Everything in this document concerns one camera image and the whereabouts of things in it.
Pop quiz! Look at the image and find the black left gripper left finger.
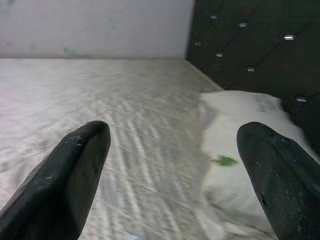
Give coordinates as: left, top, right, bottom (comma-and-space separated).
0, 120, 112, 240

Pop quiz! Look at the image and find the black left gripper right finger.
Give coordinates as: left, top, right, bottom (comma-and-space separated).
236, 121, 320, 240

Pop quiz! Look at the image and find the white pillow with green tree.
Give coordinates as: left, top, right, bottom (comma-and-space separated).
197, 90, 320, 240

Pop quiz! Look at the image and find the white quilted mattress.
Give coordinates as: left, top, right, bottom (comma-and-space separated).
0, 57, 276, 240

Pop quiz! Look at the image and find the dark tufted headboard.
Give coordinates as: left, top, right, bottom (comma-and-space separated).
186, 0, 320, 156

